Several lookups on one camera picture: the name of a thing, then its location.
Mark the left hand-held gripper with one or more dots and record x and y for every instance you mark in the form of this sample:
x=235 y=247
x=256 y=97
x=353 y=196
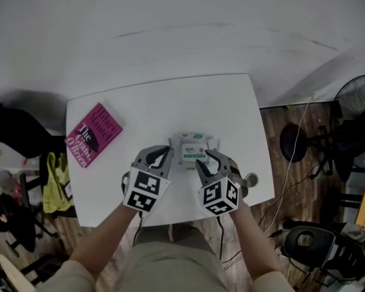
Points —
x=146 y=187

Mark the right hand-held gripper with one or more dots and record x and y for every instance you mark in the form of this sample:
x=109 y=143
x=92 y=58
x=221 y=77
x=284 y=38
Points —
x=222 y=195

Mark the white wet wipe pack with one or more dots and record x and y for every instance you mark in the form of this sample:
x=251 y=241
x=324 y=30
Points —
x=188 y=151

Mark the person's right forearm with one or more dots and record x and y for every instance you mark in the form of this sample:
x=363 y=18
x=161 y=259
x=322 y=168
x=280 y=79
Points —
x=255 y=242

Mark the person's left forearm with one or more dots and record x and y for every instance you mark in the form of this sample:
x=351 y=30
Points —
x=103 y=239

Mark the pink book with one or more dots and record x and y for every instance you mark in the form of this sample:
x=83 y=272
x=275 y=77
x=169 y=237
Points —
x=92 y=135

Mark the person's beige trousers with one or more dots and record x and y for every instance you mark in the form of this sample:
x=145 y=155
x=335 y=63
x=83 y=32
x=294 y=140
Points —
x=173 y=234

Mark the white badge card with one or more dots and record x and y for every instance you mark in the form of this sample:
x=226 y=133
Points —
x=68 y=191

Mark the yellow-green vest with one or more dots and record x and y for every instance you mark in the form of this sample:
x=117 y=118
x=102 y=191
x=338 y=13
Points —
x=56 y=187

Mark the person's beige shirt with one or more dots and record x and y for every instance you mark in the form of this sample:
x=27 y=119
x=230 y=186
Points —
x=170 y=272

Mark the black stool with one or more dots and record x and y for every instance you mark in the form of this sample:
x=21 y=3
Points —
x=337 y=204

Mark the black round floor device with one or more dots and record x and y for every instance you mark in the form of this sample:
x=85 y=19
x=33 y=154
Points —
x=322 y=248

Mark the black mesh office chair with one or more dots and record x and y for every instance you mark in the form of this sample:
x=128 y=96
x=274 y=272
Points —
x=21 y=132

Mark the black chair with jacket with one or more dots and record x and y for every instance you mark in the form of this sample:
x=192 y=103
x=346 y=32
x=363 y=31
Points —
x=359 y=138

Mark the white flat box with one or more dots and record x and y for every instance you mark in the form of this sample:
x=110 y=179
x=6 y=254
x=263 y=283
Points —
x=1 y=157

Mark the black bag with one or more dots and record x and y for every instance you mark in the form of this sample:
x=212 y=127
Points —
x=9 y=221

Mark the black standing fan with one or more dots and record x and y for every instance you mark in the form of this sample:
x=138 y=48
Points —
x=356 y=93

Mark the round beige stool seat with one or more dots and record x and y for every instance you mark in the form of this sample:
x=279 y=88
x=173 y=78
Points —
x=16 y=277

